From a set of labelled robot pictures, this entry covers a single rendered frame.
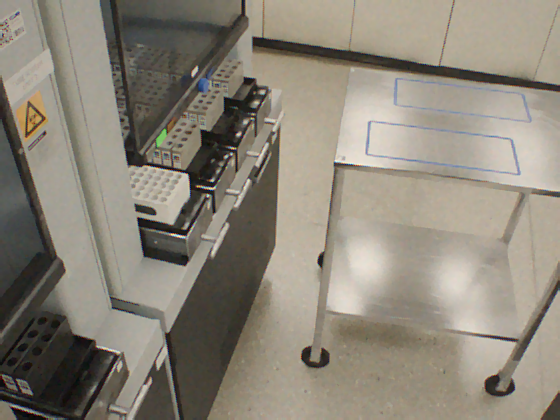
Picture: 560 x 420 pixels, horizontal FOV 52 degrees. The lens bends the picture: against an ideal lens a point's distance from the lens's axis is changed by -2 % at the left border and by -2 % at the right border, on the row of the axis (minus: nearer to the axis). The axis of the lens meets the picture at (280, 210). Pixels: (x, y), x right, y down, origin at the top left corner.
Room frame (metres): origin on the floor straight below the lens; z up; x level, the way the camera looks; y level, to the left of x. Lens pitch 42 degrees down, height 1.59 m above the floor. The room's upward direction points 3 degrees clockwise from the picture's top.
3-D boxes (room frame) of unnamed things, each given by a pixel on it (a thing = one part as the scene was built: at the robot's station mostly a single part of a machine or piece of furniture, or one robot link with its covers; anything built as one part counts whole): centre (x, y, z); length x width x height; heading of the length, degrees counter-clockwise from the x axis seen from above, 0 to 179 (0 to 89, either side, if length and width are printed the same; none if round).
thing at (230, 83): (1.31, 0.13, 0.85); 0.12 x 0.02 x 0.06; 165
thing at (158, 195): (0.89, 0.34, 0.83); 0.30 x 0.10 x 0.06; 76
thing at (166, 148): (1.02, 0.23, 0.85); 0.12 x 0.02 x 0.06; 166
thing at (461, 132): (1.22, -0.45, 0.41); 0.67 x 0.46 x 0.82; 82
